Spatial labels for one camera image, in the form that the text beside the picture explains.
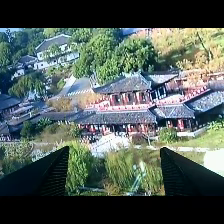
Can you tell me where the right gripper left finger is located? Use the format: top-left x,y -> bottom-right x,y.
0,145 -> 70,197

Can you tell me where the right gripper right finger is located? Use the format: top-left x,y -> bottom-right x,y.
159,146 -> 224,197

